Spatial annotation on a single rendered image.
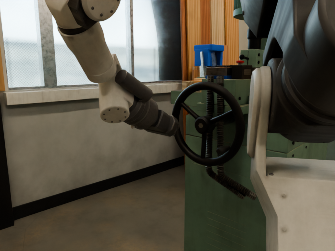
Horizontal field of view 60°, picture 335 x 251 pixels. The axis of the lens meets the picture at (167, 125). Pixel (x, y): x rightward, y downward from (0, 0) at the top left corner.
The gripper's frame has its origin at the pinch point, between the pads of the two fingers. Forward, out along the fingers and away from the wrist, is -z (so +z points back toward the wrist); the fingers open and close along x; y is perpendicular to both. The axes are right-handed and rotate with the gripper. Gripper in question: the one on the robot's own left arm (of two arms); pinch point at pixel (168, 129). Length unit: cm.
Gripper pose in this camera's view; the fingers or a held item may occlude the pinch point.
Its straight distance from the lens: 84.8
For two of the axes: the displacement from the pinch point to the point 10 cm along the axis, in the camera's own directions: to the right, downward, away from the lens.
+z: -5.6, -3.7, -7.4
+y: 3.4, -9.2, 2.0
